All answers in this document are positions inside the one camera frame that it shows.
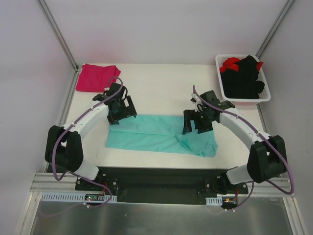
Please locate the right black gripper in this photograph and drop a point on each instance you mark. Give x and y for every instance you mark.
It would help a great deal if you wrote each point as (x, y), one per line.
(195, 122)

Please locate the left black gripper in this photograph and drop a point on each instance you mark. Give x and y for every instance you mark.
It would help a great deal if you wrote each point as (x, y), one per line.
(127, 110)

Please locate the teal t shirt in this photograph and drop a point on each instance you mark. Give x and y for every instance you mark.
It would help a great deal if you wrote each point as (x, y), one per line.
(160, 133)

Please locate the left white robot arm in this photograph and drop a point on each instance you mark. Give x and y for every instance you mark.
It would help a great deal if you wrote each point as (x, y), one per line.
(64, 143)

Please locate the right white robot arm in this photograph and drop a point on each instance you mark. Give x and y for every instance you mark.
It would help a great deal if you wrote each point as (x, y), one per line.
(267, 153)

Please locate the folded pink t shirt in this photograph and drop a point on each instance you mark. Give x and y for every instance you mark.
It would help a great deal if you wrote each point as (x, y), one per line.
(95, 78)

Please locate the black t shirt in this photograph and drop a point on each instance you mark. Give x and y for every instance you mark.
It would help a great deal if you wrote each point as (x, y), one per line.
(243, 84)

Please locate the red t shirt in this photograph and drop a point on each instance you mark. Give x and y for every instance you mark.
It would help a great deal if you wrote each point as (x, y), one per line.
(231, 63)

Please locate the white plastic basket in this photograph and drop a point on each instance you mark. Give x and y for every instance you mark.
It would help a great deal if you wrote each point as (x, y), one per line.
(264, 96)

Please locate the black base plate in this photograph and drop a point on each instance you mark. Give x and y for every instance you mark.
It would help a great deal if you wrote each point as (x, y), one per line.
(156, 185)

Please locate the right grey cable duct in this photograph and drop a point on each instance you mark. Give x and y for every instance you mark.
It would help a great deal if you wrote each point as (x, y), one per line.
(214, 201)

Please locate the grey cable duct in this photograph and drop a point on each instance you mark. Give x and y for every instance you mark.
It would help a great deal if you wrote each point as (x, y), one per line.
(76, 197)
(214, 201)

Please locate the aluminium front rail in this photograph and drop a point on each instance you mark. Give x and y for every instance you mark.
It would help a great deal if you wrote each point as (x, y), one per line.
(45, 182)

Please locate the left aluminium frame post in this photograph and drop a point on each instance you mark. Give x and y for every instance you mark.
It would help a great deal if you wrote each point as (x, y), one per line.
(57, 32)

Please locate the aluminium frame post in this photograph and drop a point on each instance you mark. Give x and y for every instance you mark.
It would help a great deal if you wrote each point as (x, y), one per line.
(287, 7)
(57, 32)

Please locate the left grey cable duct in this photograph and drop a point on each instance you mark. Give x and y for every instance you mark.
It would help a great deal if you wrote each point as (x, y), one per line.
(76, 197)

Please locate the right aluminium frame post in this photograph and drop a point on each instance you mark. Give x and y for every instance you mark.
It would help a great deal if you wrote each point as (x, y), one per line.
(287, 7)

